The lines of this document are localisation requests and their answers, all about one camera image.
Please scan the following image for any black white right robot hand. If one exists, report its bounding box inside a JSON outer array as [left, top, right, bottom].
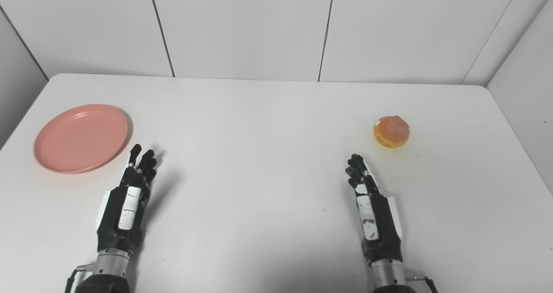
[[345, 153, 404, 267]]

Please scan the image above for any orange cream puff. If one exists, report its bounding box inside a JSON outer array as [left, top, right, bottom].
[[374, 115, 410, 149]]

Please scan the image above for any pink round plate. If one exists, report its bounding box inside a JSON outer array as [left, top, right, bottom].
[[34, 104, 129, 174]]

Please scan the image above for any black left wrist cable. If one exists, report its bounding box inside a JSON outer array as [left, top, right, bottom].
[[65, 264, 95, 293]]

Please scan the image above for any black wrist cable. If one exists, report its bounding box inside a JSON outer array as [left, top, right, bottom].
[[65, 264, 95, 293], [405, 271, 439, 293]]

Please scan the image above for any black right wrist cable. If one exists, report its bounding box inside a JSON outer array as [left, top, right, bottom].
[[405, 271, 439, 293]]

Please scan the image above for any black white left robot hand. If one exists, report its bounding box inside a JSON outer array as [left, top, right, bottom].
[[96, 144, 159, 255]]

